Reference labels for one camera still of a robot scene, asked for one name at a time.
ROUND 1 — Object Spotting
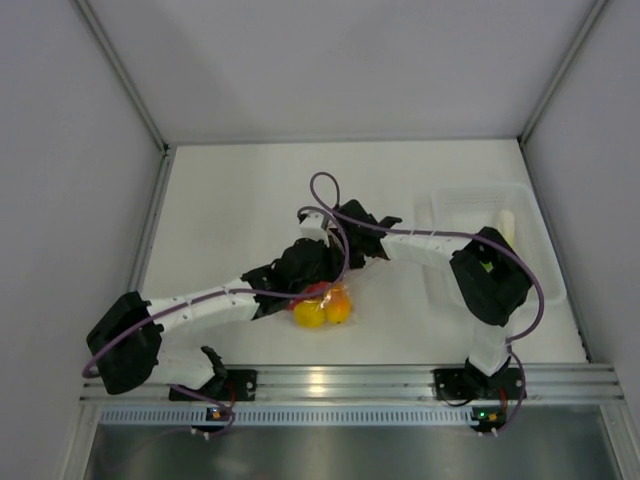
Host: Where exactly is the white plastic basket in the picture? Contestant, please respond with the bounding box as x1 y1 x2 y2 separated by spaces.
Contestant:
414 182 567 311

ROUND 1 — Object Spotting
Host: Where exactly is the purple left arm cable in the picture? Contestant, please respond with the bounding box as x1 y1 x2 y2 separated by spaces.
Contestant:
81 205 350 379

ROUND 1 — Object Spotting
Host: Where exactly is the slotted white cable duct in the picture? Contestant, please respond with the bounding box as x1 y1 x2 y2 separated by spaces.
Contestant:
100 404 480 426

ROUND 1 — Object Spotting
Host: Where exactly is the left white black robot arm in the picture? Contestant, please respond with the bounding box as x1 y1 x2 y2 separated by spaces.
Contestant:
83 238 350 400

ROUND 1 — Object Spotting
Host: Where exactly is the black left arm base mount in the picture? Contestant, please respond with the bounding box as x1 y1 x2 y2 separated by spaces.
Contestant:
180 367 257 402

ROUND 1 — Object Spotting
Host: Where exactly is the yellow toy pepper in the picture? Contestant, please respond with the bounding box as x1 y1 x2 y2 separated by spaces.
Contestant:
293 299 326 329

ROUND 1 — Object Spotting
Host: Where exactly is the orange toy pepper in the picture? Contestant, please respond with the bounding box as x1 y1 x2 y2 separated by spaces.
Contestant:
325 287 352 325

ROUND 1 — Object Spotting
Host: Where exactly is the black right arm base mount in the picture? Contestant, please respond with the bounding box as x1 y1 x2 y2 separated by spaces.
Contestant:
433 364 523 402

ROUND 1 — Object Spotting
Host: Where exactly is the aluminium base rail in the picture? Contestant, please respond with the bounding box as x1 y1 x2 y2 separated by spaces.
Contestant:
79 363 624 404

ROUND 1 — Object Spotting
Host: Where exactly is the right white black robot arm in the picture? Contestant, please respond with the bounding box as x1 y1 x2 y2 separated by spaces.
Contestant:
334 200 535 398

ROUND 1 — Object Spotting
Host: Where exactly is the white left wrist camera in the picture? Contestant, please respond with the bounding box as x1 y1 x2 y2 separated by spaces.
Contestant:
299 212 330 246

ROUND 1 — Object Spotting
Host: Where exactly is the pale green toy celery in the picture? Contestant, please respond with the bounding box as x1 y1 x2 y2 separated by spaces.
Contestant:
496 210 516 248

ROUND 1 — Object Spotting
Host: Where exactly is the aluminium frame post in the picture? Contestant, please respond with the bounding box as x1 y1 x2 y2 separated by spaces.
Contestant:
74 0 171 156

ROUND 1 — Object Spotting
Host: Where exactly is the red toy pepper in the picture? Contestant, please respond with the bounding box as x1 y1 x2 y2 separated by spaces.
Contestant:
290 281 332 308

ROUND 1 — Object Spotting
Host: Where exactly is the clear polka dot zip bag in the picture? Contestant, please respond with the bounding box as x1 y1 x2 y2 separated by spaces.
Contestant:
285 274 355 331

